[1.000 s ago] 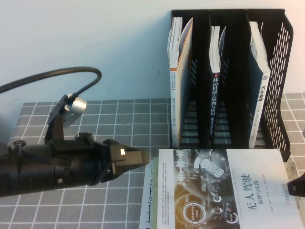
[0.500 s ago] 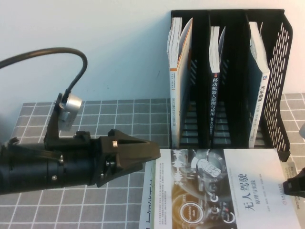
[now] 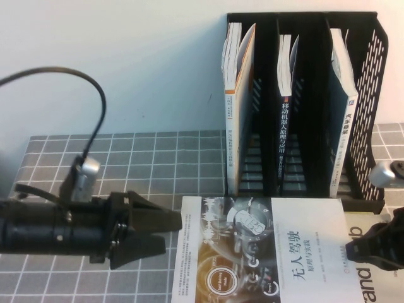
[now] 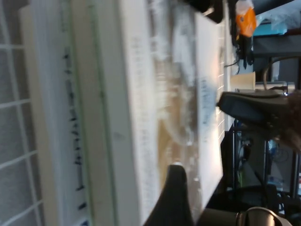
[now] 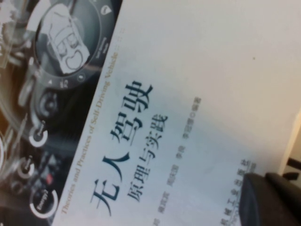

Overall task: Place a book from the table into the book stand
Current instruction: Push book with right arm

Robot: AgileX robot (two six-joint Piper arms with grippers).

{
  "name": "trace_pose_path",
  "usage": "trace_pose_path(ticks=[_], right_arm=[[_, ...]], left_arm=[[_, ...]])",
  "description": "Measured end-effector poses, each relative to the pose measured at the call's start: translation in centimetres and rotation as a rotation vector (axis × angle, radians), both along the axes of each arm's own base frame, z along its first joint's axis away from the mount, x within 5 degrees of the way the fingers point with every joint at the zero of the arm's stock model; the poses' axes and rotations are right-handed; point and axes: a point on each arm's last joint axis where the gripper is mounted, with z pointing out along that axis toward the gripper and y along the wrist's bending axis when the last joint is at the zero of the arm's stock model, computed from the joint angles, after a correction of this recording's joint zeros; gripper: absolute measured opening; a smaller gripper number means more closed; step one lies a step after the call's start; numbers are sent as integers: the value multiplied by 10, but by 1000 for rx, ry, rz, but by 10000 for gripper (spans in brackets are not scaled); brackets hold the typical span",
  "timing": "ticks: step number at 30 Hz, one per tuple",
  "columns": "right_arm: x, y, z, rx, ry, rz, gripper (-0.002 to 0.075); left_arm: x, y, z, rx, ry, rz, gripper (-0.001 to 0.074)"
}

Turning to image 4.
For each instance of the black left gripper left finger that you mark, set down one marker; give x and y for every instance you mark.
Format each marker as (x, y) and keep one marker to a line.
(175, 202)

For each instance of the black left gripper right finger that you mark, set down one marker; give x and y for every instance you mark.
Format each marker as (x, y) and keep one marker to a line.
(258, 108)

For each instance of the white self-driving book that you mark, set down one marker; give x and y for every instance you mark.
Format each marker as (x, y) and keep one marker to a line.
(209, 70)

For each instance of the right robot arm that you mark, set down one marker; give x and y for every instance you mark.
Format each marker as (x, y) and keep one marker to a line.
(247, 217)

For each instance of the pale green map book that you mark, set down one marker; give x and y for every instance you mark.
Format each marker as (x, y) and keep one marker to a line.
(105, 117)

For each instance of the white book with black lettering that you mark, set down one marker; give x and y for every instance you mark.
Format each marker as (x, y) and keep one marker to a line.
(51, 117)

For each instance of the cardboard box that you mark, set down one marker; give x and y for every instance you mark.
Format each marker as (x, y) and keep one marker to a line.
(243, 81)

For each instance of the grey checked tablecloth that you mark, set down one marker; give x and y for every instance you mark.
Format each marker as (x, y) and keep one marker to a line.
(14, 141)

